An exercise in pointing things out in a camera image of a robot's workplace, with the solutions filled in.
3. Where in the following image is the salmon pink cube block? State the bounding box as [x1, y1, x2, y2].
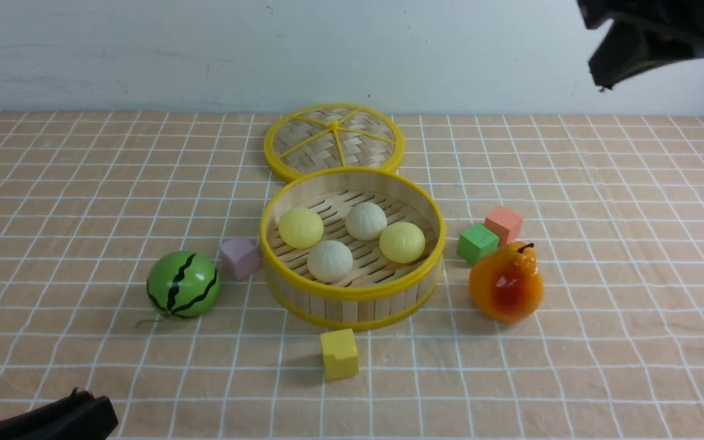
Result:
[483, 204, 524, 247]

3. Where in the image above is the white bun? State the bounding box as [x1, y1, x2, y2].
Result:
[345, 202, 387, 241]
[307, 240, 354, 284]

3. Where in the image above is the orange toy pear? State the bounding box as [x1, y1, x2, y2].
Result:
[467, 241, 545, 324]

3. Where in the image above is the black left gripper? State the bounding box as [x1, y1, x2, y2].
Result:
[0, 387, 119, 439]

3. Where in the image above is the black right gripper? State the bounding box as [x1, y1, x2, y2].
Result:
[576, 1, 704, 90]

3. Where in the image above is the woven bamboo steamer lid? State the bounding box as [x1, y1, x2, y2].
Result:
[263, 103, 406, 183]

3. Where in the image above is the green toy watermelon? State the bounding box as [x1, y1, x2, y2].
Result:
[145, 251, 221, 320]

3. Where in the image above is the checked beige tablecloth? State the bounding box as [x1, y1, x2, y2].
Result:
[0, 111, 704, 439]

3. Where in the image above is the green cube block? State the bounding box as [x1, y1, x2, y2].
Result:
[457, 224, 499, 266]

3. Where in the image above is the pink lilac cube block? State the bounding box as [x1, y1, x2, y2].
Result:
[219, 236, 262, 281]

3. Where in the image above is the bamboo steamer tray yellow rim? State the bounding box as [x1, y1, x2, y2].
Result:
[259, 168, 447, 331]

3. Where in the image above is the yellow cube block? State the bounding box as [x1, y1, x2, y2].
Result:
[320, 329, 359, 381]

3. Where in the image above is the yellow bun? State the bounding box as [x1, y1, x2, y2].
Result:
[277, 208, 325, 249]
[379, 222, 427, 264]

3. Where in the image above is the yellow bun front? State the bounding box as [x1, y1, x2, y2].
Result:
[379, 222, 427, 264]

